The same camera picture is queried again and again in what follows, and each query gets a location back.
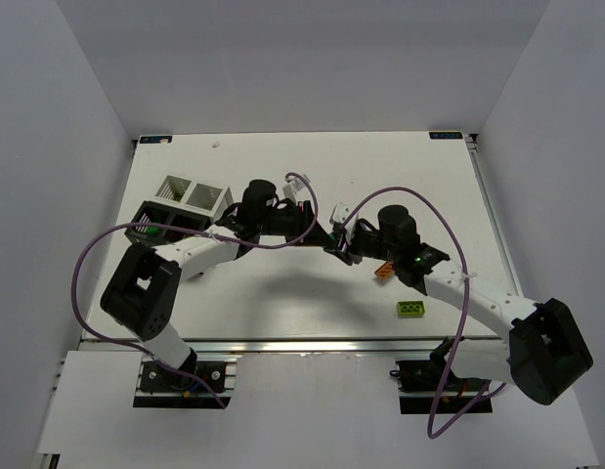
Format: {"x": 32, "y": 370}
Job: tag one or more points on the lime long lego brick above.
{"x": 410, "y": 309}

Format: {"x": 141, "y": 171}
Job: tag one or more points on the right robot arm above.
{"x": 539, "y": 347}

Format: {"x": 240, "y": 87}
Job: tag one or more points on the aluminium table edge rail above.
{"x": 389, "y": 346}

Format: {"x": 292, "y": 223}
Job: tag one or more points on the orange lego brick with lime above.
{"x": 384, "y": 272}

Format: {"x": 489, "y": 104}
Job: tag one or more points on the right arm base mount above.
{"x": 418, "y": 380}

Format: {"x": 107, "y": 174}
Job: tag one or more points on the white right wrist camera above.
{"x": 343, "y": 223}

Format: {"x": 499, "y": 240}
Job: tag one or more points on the blue corner sticker left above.
{"x": 155, "y": 140}

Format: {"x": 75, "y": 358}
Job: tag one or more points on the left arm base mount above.
{"x": 159, "y": 388}

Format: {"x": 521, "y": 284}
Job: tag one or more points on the white slotted container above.
{"x": 200, "y": 197}

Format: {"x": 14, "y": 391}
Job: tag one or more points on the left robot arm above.
{"x": 142, "y": 291}

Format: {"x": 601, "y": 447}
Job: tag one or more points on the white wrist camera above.
{"x": 295, "y": 187}
{"x": 343, "y": 223}

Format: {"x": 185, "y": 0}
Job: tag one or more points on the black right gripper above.
{"x": 348, "y": 249}

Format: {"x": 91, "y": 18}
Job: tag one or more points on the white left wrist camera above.
{"x": 295, "y": 187}

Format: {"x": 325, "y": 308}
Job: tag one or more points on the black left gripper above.
{"x": 306, "y": 218}

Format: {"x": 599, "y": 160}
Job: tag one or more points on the right side table rail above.
{"x": 507, "y": 261}

